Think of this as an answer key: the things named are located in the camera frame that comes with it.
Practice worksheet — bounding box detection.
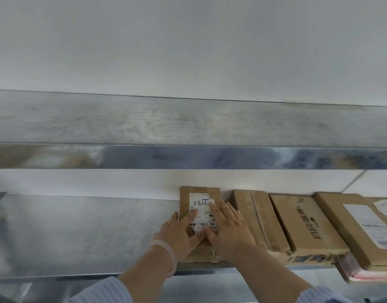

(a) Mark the person's left hand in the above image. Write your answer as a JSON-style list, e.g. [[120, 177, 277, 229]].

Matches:
[[153, 208, 209, 265]]

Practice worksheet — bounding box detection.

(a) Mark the person's right hand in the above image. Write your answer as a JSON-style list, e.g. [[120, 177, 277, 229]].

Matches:
[[203, 200, 257, 262]]

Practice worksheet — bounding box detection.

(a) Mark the clear tape cardboard box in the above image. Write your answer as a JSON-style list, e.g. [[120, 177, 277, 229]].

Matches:
[[233, 189, 292, 253]]

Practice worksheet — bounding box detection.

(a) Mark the small box with black print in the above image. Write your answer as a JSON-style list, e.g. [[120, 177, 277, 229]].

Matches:
[[269, 194, 350, 266]]

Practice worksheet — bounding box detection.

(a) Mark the box with barcode label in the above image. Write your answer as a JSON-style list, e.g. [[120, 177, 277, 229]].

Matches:
[[313, 192, 387, 284]]

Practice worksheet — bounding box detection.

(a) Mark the galvanized metal shelf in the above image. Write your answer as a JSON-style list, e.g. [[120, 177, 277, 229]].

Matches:
[[0, 89, 387, 303]]

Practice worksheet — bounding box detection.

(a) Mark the box labelled 7786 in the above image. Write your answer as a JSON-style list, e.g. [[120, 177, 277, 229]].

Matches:
[[363, 197, 387, 232]]

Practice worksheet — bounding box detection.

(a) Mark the person's left forearm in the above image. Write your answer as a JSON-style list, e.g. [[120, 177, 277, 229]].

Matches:
[[117, 246, 177, 303]]

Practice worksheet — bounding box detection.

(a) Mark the person's right forearm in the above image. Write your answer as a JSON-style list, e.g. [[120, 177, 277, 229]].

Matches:
[[226, 242, 314, 303]]

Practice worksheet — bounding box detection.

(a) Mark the translucent white bangle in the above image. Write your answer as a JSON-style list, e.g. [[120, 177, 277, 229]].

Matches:
[[148, 240, 177, 278]]

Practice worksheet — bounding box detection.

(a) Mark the light blue striped shirt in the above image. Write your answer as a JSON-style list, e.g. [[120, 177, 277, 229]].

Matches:
[[68, 276, 353, 303]]

